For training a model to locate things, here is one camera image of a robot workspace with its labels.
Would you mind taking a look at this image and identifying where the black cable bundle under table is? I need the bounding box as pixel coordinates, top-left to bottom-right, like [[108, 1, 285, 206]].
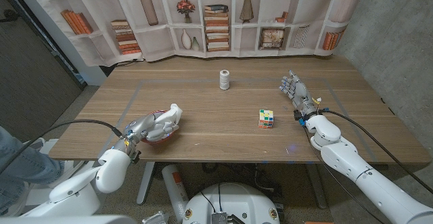
[[201, 162, 285, 204]]

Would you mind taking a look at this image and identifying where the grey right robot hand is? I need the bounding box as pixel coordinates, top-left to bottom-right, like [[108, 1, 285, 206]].
[[279, 70, 321, 121]]

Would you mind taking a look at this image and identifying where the white roll with orange label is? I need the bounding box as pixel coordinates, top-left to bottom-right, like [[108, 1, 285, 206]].
[[161, 164, 189, 221]]

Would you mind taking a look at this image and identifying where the printed bookshelf backdrop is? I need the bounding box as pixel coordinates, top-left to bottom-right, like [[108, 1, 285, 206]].
[[20, 0, 368, 68]]

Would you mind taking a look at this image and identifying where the multicoloured puzzle cube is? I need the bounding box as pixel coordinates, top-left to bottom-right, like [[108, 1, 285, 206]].
[[258, 109, 275, 130]]

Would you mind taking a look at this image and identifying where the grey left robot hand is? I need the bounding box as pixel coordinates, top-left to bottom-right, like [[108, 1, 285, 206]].
[[113, 110, 180, 164]]

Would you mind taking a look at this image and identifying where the white thread spool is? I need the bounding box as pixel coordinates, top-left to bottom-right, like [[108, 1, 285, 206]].
[[219, 69, 231, 91]]

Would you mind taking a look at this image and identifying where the white napkin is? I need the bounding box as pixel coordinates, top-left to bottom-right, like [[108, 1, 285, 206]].
[[154, 103, 183, 127]]

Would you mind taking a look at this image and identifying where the grey metal device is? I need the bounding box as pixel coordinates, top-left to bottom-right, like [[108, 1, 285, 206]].
[[141, 210, 170, 224]]

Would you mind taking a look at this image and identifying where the grey finned module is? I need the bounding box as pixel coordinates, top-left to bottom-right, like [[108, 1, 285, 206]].
[[211, 212, 228, 224]]

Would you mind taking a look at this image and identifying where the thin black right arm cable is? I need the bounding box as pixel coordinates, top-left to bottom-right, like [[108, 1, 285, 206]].
[[302, 125, 386, 224]]

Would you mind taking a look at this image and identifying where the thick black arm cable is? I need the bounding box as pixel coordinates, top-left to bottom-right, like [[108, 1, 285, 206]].
[[0, 118, 124, 175], [321, 108, 433, 196]]

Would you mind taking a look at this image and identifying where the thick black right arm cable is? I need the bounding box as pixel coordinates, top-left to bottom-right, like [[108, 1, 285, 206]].
[[321, 108, 433, 196]]

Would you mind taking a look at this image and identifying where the black door handle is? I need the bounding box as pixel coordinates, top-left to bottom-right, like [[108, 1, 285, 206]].
[[0, 9, 20, 24]]

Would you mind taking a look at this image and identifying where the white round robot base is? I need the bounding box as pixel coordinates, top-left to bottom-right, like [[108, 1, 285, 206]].
[[181, 182, 281, 224]]

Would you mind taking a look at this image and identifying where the person in blue jeans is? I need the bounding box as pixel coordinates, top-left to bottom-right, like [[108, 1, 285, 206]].
[[0, 125, 65, 215]]

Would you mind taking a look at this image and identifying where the red bowl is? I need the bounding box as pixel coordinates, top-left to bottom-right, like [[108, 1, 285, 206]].
[[141, 110, 177, 146]]

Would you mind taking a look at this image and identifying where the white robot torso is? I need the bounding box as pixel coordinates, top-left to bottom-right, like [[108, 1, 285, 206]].
[[0, 215, 138, 224]]

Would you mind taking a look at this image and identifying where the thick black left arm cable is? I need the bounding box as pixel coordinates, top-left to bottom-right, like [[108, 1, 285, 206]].
[[0, 118, 124, 175]]

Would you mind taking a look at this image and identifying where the grey table leg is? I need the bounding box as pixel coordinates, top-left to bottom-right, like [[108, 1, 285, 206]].
[[136, 162, 156, 206], [306, 164, 328, 210]]

